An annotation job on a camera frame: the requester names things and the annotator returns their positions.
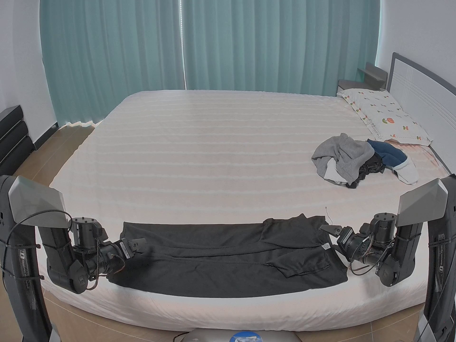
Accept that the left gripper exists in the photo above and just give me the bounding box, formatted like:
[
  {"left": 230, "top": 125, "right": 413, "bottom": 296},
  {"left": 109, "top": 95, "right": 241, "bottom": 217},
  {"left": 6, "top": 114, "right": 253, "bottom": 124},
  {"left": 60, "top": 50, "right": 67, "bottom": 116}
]
[{"left": 98, "top": 238, "right": 135, "bottom": 274}]

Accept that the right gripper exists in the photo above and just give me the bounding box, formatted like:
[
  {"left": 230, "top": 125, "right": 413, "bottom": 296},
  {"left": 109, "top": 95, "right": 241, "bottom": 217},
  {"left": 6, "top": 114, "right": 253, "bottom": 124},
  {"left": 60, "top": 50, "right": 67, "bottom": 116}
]
[{"left": 337, "top": 227, "right": 375, "bottom": 264}]

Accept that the black T-shirt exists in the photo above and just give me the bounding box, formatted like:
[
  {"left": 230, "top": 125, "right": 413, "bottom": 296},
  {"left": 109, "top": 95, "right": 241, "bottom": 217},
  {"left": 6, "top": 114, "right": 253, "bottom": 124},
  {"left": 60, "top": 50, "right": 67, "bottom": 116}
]
[{"left": 107, "top": 207, "right": 349, "bottom": 298}]

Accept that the black crinkled garment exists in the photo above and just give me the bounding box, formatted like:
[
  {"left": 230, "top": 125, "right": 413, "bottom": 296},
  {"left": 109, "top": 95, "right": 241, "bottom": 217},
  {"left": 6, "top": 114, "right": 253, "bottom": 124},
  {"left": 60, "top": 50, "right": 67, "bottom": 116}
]
[{"left": 346, "top": 153, "right": 386, "bottom": 190}]

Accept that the white fleecy garment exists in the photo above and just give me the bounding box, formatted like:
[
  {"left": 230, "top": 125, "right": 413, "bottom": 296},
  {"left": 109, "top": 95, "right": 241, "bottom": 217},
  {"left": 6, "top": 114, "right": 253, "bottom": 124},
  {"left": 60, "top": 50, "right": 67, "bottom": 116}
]
[{"left": 392, "top": 159, "right": 419, "bottom": 185}]

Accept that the grey garment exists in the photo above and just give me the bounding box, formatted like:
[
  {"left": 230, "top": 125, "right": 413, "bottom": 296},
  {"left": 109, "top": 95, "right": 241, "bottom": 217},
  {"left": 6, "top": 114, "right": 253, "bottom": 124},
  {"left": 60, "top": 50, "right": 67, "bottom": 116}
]
[{"left": 311, "top": 133, "right": 375, "bottom": 184}]

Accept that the dark blue garment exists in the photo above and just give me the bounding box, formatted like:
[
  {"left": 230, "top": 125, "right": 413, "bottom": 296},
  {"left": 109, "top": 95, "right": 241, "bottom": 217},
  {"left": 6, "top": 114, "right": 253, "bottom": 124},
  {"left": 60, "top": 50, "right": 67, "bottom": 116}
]
[{"left": 366, "top": 138, "right": 408, "bottom": 168}]

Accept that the white printed pillow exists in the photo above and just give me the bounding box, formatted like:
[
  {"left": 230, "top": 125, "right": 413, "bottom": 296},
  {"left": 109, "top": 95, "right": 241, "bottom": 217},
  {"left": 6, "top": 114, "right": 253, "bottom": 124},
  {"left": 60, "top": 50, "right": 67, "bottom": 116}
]
[{"left": 337, "top": 88, "right": 434, "bottom": 146}]

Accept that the bed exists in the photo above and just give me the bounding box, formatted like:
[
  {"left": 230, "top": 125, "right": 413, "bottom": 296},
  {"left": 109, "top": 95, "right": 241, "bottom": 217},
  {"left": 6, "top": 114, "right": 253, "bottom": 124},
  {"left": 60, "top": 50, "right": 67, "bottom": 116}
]
[{"left": 41, "top": 50, "right": 456, "bottom": 332}]

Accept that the black chest of drawers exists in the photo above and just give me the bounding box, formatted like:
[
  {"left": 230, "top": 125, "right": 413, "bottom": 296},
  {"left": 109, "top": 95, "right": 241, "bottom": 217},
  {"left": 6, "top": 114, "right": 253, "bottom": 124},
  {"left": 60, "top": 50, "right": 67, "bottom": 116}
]
[{"left": 0, "top": 105, "right": 35, "bottom": 175}]

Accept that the grey bedside table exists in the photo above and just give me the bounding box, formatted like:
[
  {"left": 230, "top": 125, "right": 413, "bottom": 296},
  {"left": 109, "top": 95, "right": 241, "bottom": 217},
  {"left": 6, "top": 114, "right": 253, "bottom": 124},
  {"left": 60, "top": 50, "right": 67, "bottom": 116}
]
[{"left": 337, "top": 62, "right": 388, "bottom": 92}]

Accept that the blue-green curtain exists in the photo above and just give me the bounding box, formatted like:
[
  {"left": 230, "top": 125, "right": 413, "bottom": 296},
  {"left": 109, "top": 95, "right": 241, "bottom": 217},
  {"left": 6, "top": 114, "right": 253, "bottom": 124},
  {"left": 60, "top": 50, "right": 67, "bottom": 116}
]
[
  {"left": 39, "top": 0, "right": 186, "bottom": 127},
  {"left": 182, "top": 0, "right": 382, "bottom": 97}
]

